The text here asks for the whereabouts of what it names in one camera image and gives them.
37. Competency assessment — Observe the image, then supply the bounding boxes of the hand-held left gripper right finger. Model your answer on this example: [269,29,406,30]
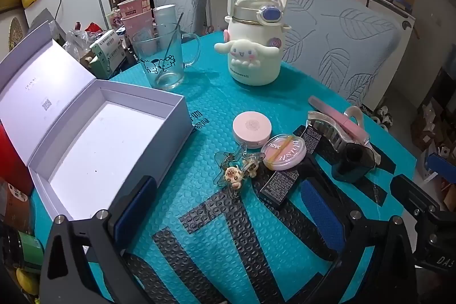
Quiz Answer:
[298,157,418,304]

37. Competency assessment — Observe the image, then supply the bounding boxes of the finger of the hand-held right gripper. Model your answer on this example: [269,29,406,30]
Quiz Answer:
[428,152,456,181]
[389,174,445,220]

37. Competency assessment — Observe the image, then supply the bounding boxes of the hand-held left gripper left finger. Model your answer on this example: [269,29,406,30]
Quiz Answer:
[39,176,158,304]

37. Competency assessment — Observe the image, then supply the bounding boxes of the black lipstick box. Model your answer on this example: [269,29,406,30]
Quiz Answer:
[257,168,304,207]

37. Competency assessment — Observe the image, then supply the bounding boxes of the small dark translucent case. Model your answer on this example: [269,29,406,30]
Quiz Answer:
[331,143,377,183]

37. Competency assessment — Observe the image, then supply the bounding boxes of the pink blush compact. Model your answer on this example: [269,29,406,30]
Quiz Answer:
[260,134,306,172]

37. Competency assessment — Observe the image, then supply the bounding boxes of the white gift box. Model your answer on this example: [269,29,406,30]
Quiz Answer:
[0,21,195,221]

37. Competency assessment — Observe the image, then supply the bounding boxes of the beige hair claw clip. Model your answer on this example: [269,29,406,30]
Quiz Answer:
[306,106,382,166]

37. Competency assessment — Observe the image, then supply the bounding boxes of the pink cosmetic tube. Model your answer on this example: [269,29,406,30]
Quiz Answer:
[308,95,372,148]

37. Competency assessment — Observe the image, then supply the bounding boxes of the clear star charm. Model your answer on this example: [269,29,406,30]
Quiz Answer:
[214,150,247,198]
[241,144,268,180]

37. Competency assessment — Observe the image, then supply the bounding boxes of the pink round compact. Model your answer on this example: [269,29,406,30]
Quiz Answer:
[232,112,273,150]

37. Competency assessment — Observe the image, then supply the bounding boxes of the teal bubble mat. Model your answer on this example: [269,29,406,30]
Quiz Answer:
[30,28,418,304]

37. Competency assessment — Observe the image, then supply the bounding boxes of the row of house slippers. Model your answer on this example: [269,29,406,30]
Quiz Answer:
[370,105,393,129]

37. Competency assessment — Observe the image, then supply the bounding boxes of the red canister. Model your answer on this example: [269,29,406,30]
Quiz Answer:
[0,122,35,196]

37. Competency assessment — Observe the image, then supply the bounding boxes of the cartoon print glass mug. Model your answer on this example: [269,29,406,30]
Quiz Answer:
[132,23,202,91]

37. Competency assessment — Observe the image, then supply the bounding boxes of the green white carton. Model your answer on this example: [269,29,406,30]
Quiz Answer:
[89,30,126,79]

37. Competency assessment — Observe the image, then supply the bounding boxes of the white cartoon water bottle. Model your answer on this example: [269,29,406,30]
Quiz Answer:
[214,0,291,87]

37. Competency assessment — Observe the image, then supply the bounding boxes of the large leaf pattern chair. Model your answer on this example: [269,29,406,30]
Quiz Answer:
[281,0,407,109]

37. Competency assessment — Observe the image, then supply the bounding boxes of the metal stirring spoon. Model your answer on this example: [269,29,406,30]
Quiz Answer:
[157,12,184,84]

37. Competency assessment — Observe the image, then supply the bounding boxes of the clear plastic bag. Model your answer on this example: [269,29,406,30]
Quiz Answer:
[63,21,108,77]

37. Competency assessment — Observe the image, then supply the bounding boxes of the pink paper cup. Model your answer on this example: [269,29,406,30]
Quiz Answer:
[120,10,156,42]
[117,0,152,20]

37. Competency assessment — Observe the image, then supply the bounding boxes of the white frosted tumbler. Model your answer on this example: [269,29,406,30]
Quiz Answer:
[153,4,178,27]

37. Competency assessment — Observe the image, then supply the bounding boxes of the woven round trivet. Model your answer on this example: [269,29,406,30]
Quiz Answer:
[9,17,26,50]

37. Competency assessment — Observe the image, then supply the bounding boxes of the black power cable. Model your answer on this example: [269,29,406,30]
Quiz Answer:
[57,0,68,28]

